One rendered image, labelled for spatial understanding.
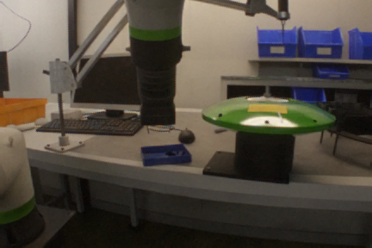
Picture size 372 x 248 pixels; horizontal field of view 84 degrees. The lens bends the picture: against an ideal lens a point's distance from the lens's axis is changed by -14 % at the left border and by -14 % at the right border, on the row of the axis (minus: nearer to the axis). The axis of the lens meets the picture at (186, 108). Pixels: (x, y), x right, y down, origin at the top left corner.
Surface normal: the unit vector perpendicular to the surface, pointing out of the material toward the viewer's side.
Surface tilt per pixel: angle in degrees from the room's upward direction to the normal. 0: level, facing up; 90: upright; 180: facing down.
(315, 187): 90
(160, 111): 114
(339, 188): 90
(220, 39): 90
